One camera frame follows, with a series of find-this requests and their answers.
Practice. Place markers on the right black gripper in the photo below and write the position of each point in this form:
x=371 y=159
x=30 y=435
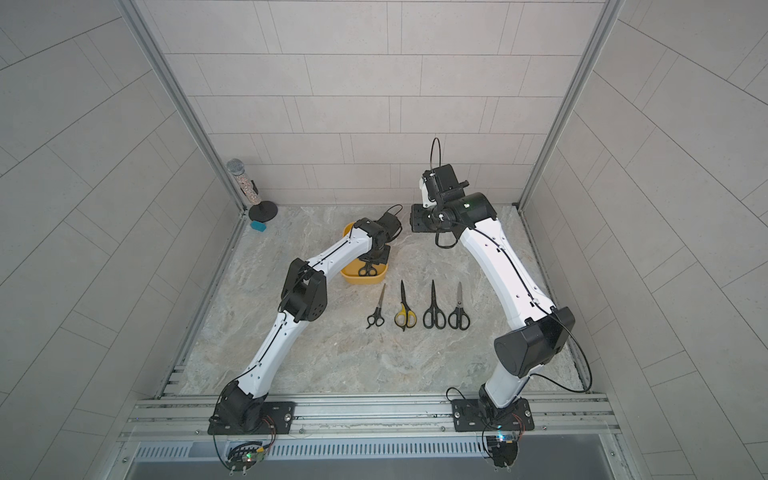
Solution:
x=419 y=221

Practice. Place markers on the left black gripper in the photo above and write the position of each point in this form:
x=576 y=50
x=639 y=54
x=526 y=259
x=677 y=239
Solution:
x=382 y=260

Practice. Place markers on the yellow plastic storage box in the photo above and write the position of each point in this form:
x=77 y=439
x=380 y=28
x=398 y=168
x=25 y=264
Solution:
x=350 y=272

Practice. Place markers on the small black scissors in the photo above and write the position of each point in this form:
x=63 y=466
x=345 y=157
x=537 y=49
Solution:
x=376 y=319

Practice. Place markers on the yellow black handled scissors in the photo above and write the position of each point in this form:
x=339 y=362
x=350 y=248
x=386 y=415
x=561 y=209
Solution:
x=406 y=318

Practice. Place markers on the all black scissors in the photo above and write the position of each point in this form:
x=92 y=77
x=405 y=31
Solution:
x=434 y=317

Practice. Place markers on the silver blade black scissors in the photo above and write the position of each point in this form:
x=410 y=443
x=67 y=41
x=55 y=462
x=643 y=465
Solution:
x=458 y=318

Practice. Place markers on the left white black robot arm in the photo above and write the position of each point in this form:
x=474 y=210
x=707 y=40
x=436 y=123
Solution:
x=304 y=298

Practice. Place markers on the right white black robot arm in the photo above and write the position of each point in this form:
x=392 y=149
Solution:
x=539 y=329

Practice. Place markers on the teal small block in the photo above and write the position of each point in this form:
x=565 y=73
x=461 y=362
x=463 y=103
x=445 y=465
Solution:
x=258 y=226

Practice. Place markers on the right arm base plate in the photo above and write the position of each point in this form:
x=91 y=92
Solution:
x=470 y=415

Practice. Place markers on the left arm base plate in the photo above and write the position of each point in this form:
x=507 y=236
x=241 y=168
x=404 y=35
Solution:
x=276 y=417

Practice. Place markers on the aluminium front rail frame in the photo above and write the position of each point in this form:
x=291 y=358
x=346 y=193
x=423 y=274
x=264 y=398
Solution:
x=368 y=416

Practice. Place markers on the right circuit board with wires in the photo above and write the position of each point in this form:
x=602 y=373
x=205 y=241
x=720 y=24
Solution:
x=502 y=450

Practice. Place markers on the circuit board with wires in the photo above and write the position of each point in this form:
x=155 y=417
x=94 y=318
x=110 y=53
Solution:
x=243 y=457
x=502 y=450

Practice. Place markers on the left circuit board with wires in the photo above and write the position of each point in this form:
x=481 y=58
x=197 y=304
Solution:
x=243 y=457

